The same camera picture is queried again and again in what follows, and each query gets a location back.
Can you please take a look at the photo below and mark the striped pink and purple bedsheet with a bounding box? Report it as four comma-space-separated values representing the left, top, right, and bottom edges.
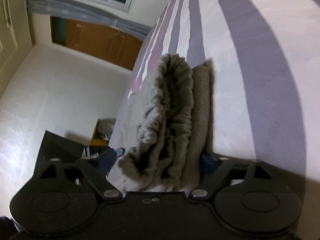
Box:
106, 0, 320, 193

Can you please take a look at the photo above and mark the grey-blue curtain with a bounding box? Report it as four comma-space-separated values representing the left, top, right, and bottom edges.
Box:
26, 0, 153, 41

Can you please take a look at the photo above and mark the grey towel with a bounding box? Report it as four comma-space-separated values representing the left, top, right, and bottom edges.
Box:
116, 53, 215, 193

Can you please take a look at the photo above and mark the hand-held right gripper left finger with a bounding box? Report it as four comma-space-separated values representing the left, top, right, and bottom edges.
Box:
37, 149, 124, 201

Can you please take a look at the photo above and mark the wooden cabinet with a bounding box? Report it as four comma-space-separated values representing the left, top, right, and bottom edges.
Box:
51, 17, 145, 71

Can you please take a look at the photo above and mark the cream wardrobe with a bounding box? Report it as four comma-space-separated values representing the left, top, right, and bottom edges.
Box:
0, 0, 34, 58

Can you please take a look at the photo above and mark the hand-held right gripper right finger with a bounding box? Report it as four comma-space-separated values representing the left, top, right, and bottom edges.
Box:
189, 151, 273, 201

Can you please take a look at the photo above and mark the yellow box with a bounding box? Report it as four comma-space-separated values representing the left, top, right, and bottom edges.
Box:
91, 118, 117, 147

